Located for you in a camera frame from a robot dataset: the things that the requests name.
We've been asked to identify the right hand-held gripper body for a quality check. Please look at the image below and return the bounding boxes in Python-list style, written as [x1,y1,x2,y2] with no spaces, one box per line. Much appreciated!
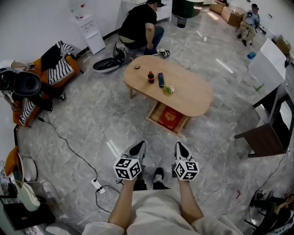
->
[171,159,199,182]

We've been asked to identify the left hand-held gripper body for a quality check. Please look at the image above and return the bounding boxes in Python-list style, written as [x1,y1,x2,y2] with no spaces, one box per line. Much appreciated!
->
[113,155,146,181]

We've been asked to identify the wooden drawer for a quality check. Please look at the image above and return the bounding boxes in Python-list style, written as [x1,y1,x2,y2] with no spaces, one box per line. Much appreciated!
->
[146,102,189,138]

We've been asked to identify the person's right forearm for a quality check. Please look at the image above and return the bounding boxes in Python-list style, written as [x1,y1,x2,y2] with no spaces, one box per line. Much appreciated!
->
[178,180,204,227]

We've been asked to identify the person's left forearm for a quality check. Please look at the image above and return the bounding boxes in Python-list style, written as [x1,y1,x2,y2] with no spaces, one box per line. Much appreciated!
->
[107,179,138,230]

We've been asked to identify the wooden coffee table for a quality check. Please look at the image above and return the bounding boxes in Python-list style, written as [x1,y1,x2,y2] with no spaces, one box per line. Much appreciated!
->
[124,55,213,129]

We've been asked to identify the person's black trousers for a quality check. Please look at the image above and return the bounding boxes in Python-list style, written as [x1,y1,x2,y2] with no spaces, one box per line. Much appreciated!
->
[132,178,171,191]

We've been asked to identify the person's right black shoe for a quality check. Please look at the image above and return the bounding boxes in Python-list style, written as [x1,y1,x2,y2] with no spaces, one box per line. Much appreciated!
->
[153,167,165,184]

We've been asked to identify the white power strip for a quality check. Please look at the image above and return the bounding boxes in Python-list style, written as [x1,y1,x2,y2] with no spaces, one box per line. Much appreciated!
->
[90,178,107,195]

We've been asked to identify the red book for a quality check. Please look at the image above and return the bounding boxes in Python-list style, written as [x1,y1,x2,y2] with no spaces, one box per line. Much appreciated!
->
[158,106,184,131]

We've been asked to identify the person's beige shirt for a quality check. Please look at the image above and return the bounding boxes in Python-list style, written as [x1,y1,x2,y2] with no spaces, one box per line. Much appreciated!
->
[81,189,244,235]

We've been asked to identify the pink flower green stem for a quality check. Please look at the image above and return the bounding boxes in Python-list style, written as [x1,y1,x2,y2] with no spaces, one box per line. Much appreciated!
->
[160,84,175,95]

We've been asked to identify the dark brown side table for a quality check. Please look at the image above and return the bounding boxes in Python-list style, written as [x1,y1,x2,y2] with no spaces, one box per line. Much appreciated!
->
[234,81,294,159]

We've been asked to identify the black white shell backpack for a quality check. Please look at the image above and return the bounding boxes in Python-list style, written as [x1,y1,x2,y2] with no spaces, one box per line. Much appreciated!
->
[93,41,133,74]

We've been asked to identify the white round cushion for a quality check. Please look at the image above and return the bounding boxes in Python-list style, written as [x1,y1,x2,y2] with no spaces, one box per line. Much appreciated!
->
[22,157,37,182]

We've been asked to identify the pale green bag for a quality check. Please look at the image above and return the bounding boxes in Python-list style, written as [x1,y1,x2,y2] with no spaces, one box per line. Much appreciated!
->
[17,182,41,212]

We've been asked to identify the orange sofa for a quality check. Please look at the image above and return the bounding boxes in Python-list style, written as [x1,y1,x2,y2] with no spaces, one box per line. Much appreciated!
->
[12,40,81,127]

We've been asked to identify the striped seat cushion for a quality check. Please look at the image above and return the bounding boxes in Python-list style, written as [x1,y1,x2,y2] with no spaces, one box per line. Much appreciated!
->
[47,58,75,86]
[19,97,35,126]

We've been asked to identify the black low cabinet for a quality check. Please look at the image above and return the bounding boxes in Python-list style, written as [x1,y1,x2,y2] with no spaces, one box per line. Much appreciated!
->
[0,196,56,231]

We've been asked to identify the orange cushion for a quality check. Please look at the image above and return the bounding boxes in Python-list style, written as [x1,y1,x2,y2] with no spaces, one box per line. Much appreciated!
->
[4,145,19,177]

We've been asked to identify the white water dispenser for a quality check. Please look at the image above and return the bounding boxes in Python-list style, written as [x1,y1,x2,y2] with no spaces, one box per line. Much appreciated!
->
[70,12,106,55]

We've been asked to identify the striped pillow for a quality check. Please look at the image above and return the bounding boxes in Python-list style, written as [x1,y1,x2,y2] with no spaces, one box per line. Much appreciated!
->
[56,40,75,56]

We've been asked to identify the white block counter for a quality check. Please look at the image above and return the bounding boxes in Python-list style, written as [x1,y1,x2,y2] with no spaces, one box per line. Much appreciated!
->
[248,38,287,90]

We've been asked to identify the black round shell backpack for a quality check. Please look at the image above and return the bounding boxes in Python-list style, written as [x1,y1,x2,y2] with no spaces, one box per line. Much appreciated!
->
[12,71,42,96]

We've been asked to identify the black trash bin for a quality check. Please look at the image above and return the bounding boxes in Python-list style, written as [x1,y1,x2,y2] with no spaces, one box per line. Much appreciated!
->
[176,15,188,28]

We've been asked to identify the dark green counter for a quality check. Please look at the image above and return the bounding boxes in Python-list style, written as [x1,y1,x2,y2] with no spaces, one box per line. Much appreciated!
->
[171,0,204,18]

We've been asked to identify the cardboard box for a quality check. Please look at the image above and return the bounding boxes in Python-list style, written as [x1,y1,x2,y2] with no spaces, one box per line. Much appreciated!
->
[209,0,228,15]
[220,6,246,27]

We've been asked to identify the white floor cable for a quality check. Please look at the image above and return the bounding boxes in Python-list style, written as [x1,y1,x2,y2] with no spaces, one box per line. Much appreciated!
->
[215,149,290,218]

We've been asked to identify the long black floor cable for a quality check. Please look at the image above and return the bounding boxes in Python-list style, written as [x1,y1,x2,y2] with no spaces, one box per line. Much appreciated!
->
[38,117,99,181]

